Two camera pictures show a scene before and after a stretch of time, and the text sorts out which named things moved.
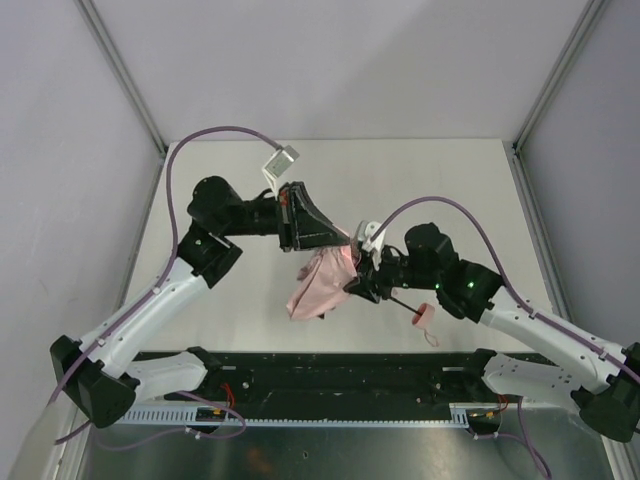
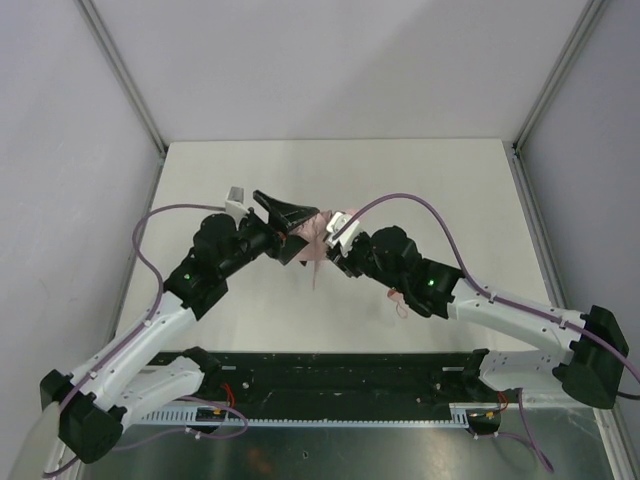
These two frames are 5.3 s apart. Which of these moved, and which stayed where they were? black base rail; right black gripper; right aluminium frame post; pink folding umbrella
Moved: right black gripper; pink folding umbrella
Stayed: right aluminium frame post; black base rail
